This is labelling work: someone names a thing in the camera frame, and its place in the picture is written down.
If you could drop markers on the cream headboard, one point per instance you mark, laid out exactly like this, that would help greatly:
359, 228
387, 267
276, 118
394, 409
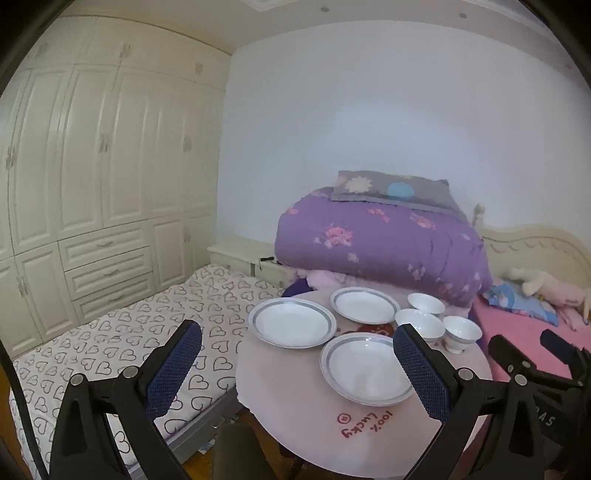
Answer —
531, 244

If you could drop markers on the pink bed sheet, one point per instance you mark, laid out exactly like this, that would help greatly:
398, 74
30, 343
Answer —
517, 332

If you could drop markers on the heart print mattress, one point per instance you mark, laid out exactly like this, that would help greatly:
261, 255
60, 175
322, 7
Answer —
115, 332

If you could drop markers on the cream panelled wardrobe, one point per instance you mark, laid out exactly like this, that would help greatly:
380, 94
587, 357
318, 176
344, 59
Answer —
92, 184

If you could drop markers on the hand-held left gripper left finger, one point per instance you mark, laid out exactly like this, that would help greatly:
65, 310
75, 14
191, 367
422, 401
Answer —
178, 364

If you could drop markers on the grey flower print pillow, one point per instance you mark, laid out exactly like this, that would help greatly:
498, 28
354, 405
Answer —
392, 187

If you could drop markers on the blue printed pillow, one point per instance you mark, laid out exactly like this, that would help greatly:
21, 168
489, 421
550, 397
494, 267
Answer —
508, 300

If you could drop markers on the dark purple cloth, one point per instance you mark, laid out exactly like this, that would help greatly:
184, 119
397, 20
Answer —
295, 288

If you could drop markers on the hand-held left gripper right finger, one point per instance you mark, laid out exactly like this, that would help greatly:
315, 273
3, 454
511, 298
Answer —
418, 369

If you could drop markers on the pink plush toy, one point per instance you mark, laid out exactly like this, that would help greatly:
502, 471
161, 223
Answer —
549, 286

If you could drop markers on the white bowl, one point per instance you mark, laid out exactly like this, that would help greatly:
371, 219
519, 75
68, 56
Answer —
420, 323
425, 302
461, 330

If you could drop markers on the purple floral quilt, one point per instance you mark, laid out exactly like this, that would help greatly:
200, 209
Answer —
383, 244

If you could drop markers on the white plate with grey rim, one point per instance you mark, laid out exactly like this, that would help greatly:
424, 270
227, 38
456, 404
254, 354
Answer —
364, 305
364, 369
291, 323

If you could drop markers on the cream nightstand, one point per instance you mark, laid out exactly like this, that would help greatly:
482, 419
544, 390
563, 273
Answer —
235, 254

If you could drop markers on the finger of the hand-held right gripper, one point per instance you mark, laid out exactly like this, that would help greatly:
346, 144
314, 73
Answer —
512, 355
561, 346

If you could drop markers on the round pink table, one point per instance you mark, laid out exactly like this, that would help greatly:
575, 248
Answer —
286, 392

